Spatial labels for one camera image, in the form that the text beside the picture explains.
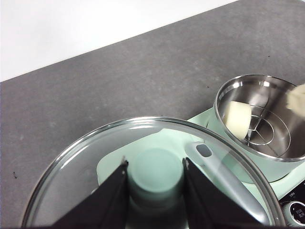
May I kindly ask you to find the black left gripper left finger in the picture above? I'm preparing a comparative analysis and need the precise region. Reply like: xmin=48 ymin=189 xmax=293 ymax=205
xmin=51 ymin=156 xmax=130 ymax=227

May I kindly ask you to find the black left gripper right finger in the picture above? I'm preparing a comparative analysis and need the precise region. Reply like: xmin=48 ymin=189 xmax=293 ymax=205
xmin=182 ymin=157 xmax=265 ymax=227

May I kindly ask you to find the glass pot lid green knob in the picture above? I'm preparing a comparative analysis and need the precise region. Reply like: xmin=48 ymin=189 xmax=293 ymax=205
xmin=21 ymin=116 xmax=279 ymax=227

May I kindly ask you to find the plain white steamed bun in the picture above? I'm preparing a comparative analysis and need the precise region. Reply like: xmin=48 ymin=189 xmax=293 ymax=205
xmin=224 ymin=101 xmax=253 ymax=139

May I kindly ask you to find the black control panel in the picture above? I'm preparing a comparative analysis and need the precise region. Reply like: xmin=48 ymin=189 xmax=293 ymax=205
xmin=277 ymin=183 xmax=305 ymax=227

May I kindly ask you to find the silver control knob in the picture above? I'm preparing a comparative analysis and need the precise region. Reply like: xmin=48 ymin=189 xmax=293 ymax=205
xmin=287 ymin=200 xmax=305 ymax=227

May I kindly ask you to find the green breakfast machine base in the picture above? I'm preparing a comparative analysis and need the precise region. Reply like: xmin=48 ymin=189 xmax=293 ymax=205
xmin=185 ymin=107 xmax=305 ymax=198

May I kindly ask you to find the silver griddle lid handle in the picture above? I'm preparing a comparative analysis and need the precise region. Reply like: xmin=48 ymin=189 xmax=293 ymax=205
xmin=184 ymin=142 xmax=265 ymax=226

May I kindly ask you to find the green pot with handle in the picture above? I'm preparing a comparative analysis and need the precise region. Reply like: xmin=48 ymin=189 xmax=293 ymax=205
xmin=213 ymin=74 xmax=305 ymax=184

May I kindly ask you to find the wire steamer rack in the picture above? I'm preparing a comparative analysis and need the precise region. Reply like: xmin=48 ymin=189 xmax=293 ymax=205
xmin=245 ymin=104 xmax=293 ymax=147

